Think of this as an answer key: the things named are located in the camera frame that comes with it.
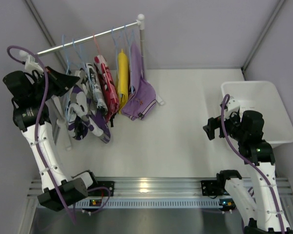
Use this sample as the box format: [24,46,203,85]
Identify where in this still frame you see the purple camouflage trousers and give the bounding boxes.
[64,70,111,144]

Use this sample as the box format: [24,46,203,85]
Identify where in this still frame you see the blue wire hanger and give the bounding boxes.
[62,34,71,121]

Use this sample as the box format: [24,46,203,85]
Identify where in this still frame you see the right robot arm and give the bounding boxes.
[203,110,293,234]

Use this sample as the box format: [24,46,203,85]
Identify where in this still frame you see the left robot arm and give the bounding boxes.
[3,67,95,212]

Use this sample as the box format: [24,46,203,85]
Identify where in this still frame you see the black white newsprint trousers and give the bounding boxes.
[85,63,108,116]

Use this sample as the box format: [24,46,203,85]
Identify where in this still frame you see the blue hanger of newsprint trousers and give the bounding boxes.
[72,39,86,72]

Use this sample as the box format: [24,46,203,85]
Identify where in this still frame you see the pink camouflage trousers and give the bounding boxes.
[94,55,120,127]

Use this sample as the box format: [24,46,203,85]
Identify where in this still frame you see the yellow trousers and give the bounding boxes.
[117,49,129,113]

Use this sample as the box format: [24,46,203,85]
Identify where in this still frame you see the blue hanger of yellow trousers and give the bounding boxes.
[111,27,123,72]

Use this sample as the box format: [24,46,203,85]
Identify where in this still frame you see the lilac trousers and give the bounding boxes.
[121,43,156,121]

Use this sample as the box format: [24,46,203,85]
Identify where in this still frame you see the blue hanger of lilac trousers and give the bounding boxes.
[124,26,135,98]

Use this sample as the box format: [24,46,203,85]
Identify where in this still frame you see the white plastic basket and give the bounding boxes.
[221,81,293,148]

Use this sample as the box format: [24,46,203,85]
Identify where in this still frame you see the white metal clothes rack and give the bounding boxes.
[19,14,166,152]

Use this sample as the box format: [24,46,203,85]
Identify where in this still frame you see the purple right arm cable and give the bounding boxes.
[220,94,288,234]

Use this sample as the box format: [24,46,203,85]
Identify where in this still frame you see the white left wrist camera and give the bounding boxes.
[24,54,43,74]

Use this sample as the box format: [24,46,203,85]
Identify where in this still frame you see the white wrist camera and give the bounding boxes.
[220,96,240,116]
[24,54,43,74]

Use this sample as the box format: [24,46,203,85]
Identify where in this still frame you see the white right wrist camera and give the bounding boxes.
[220,96,240,116]

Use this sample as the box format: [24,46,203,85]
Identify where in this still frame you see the pink wire hanger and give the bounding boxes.
[93,35,119,104]

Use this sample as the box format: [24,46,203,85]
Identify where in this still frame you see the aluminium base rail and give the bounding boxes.
[27,177,293,198]

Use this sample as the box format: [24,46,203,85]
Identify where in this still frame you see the perforated grey cable duct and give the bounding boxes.
[35,198,238,210]

